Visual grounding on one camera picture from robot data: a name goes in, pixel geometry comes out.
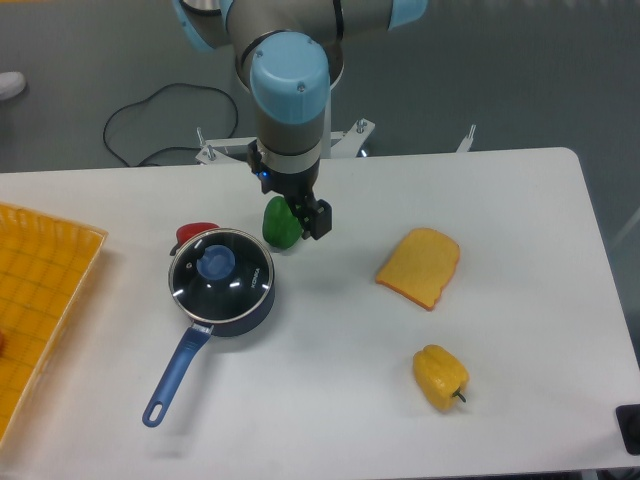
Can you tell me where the yellow woven basket tray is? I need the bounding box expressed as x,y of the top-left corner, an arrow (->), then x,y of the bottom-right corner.
1,202 -> 108,440

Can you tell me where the blue saucepan with handle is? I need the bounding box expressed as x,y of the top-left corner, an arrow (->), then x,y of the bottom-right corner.
142,282 -> 276,428

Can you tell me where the black cable on floor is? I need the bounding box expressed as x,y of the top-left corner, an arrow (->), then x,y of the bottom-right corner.
102,82 -> 239,168

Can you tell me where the yellow bell pepper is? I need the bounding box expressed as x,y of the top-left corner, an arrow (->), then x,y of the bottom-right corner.
412,344 -> 470,412

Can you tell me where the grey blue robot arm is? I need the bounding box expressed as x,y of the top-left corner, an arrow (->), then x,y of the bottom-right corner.
173,1 -> 428,240

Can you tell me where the toast bread slice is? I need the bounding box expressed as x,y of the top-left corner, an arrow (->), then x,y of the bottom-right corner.
375,228 -> 461,311

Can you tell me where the white table bracket right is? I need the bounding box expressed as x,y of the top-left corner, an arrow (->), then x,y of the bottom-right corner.
456,124 -> 477,153

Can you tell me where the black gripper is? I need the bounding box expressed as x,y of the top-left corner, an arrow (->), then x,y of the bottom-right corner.
247,140 -> 332,240

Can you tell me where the glass pot lid blue knob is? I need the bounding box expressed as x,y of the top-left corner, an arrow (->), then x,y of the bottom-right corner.
168,228 -> 276,322

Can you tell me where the green bell pepper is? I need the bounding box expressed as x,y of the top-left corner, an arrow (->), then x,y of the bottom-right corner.
262,196 -> 302,250

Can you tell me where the red bell pepper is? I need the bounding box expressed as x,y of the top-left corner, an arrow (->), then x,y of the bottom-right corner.
170,222 -> 218,256

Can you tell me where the white sneaker left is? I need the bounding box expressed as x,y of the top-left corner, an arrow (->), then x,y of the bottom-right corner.
0,71 -> 27,101

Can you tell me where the black device at table edge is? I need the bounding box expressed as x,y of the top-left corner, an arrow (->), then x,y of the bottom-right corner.
615,404 -> 640,456

